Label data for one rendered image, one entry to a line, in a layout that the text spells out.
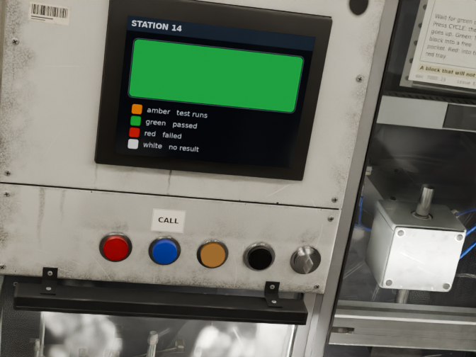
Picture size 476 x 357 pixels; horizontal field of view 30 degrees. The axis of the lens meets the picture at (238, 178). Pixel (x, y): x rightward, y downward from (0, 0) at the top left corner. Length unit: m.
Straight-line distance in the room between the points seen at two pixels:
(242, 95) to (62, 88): 0.20
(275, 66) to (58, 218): 0.32
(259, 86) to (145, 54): 0.13
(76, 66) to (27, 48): 0.06
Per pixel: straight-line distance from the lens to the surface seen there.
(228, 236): 1.11
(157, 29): 0.98
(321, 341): 1.22
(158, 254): 1.10
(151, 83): 1.00
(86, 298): 1.09
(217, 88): 1.01
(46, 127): 1.04
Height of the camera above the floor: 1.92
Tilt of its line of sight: 21 degrees down
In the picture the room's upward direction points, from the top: 9 degrees clockwise
